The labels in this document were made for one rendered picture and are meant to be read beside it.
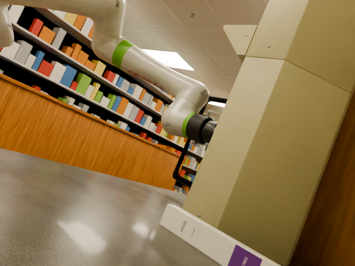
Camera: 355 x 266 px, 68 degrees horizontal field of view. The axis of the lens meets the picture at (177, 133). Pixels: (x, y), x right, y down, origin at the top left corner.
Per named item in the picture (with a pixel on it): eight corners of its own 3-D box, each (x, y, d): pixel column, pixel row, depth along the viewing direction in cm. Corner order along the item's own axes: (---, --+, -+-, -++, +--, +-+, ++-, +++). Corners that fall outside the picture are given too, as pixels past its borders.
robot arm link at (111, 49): (85, 27, 103) (106, 20, 111) (84, 56, 111) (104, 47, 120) (122, 48, 99) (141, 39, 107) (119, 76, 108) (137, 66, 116)
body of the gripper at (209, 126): (206, 116, 85) (231, 123, 80) (217, 124, 92) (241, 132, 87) (197, 137, 85) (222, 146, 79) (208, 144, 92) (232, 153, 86)
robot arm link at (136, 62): (123, 76, 111) (118, 59, 101) (140, 58, 115) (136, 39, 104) (197, 120, 104) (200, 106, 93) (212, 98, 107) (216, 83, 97)
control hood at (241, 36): (274, 102, 98) (284, 78, 99) (244, 55, 73) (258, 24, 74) (246, 97, 106) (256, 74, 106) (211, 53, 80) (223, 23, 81)
